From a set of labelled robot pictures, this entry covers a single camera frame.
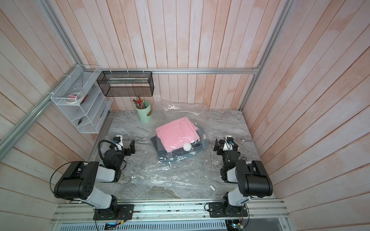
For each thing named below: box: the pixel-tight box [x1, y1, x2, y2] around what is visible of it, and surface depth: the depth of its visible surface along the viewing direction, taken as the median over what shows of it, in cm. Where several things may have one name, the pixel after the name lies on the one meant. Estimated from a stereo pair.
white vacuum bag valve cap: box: [183, 142, 192, 152], surface depth 91 cm
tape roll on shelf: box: [64, 92, 85, 105], surface depth 76 cm
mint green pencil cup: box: [134, 100, 152, 124], surface depth 109 cm
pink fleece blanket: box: [155, 116, 200, 153], surface depth 93 cm
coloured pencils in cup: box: [132, 96, 145, 110], surface depth 100 cm
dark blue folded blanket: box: [150, 133, 209, 161], surface depth 92 cm
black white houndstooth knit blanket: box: [190, 122, 209, 152], surface depth 95 cm
